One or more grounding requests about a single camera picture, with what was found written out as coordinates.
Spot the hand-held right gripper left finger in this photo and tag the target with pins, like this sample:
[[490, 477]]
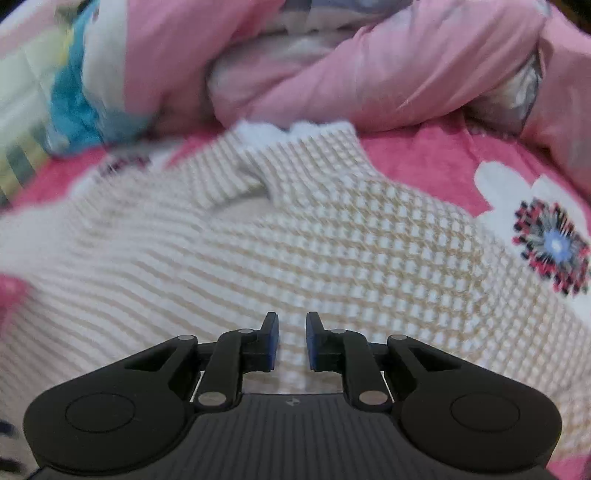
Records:
[[272, 342]]

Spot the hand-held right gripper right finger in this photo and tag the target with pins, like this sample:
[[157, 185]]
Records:
[[314, 342]]

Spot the beige checked knit sweater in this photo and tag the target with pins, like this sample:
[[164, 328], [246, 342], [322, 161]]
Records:
[[323, 240]]

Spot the pink flower bed sheet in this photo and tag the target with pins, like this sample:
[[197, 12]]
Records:
[[415, 157]]

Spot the pink quilt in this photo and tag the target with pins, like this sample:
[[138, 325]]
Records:
[[392, 83]]

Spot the blue printed pillow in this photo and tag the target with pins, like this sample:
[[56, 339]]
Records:
[[74, 106]]

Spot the pale green checked cloth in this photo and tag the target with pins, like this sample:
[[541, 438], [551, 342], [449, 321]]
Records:
[[18, 92]]

